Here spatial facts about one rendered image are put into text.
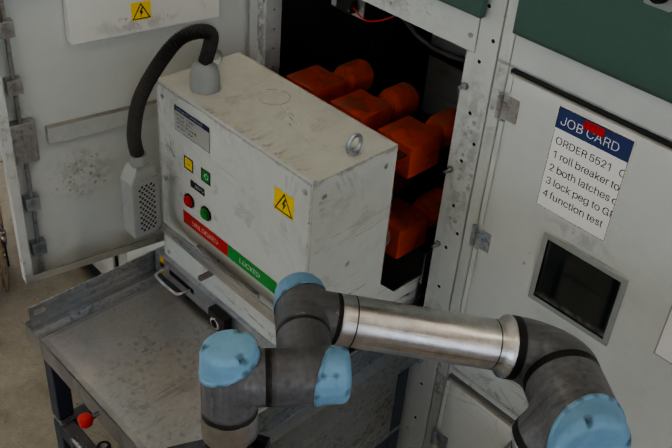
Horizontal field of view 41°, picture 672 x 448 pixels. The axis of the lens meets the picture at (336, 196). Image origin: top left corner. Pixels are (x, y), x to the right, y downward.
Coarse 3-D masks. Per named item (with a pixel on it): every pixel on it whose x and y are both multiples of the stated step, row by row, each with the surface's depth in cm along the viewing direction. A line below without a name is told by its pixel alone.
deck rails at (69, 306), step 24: (144, 264) 215; (72, 288) 202; (96, 288) 208; (120, 288) 213; (48, 312) 201; (72, 312) 205; (360, 360) 196; (264, 408) 177; (288, 408) 184; (264, 432) 181
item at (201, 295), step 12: (156, 252) 214; (156, 264) 216; (180, 276) 209; (192, 276) 207; (180, 288) 211; (192, 288) 207; (204, 288) 204; (192, 300) 209; (204, 300) 204; (216, 300) 201; (228, 312) 198; (240, 324) 196
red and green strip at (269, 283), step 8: (184, 216) 199; (192, 216) 196; (192, 224) 198; (200, 224) 195; (200, 232) 196; (208, 232) 194; (208, 240) 195; (216, 240) 192; (224, 248) 191; (232, 248) 189; (232, 256) 190; (240, 256) 187; (240, 264) 188; (248, 264) 186; (248, 272) 187; (256, 272) 185; (264, 280) 184; (272, 280) 181; (272, 288) 182
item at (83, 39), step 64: (0, 0) 175; (64, 0) 183; (128, 0) 190; (192, 0) 199; (256, 0) 208; (0, 64) 184; (64, 64) 192; (128, 64) 201; (0, 128) 189; (64, 128) 198; (64, 192) 209; (64, 256) 219
